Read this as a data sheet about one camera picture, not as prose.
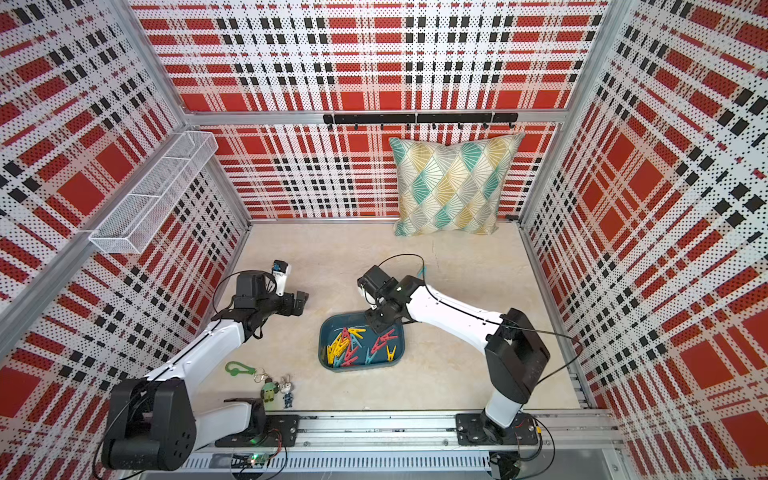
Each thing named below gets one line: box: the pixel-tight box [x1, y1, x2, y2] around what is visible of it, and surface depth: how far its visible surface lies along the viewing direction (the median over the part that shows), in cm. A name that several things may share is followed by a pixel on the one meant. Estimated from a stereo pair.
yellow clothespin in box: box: [327, 332, 350, 365], surface depth 87 cm
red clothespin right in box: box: [371, 328, 398, 355], surface depth 90 cm
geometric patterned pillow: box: [389, 132, 525, 237], surface depth 95 cm
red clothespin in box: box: [341, 346, 359, 367], surface depth 86 cm
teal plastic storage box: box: [318, 312, 406, 373], surface depth 88 cm
